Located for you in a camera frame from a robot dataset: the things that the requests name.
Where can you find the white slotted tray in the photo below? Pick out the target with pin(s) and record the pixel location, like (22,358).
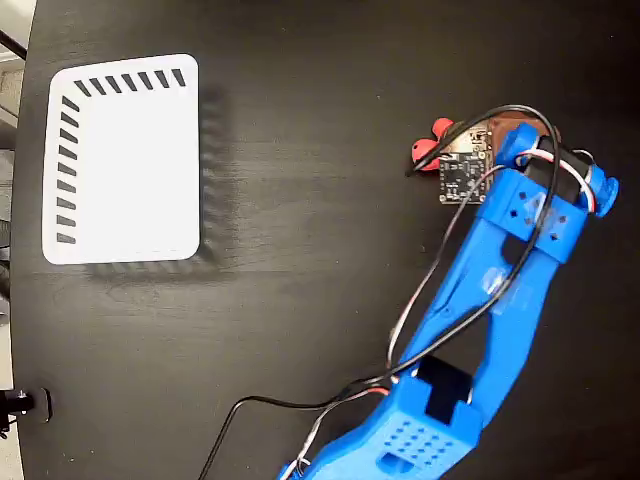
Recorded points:
(140,170)

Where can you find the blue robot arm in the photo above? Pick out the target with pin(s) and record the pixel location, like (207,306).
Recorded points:
(465,325)

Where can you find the black slanted bar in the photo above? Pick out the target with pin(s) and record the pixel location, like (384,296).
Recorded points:
(12,44)

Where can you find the camera circuit board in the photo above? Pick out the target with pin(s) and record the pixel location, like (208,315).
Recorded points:
(462,175)

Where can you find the black table clamp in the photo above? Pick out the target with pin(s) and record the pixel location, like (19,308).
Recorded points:
(40,404)

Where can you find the red turtle toy silver shell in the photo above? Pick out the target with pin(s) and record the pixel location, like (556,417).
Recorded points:
(424,150)

